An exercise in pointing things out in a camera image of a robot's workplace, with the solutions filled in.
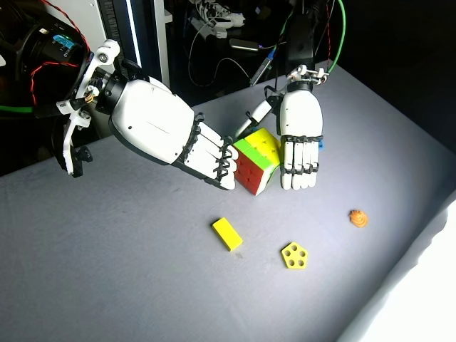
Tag spare white robot hand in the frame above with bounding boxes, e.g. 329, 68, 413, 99
188, 0, 247, 39

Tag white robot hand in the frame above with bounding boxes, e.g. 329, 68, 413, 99
234, 87, 324, 191
108, 77, 240, 192

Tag orange swirl toy pastry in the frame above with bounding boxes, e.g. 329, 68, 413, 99
348, 209, 370, 229

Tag yellow pentagon block with holes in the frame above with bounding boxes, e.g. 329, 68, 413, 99
280, 242, 309, 270

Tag grey table cloth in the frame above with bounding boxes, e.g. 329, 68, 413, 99
0, 66, 456, 342

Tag silver plug with cable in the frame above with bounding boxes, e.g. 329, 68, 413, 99
249, 49, 277, 86

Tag multicoloured puzzle cube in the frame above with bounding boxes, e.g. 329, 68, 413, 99
233, 128, 283, 197

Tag yellow rectangular block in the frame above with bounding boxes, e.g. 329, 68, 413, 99
211, 217, 244, 252

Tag grey flat device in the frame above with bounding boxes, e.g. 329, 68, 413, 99
229, 38, 260, 53

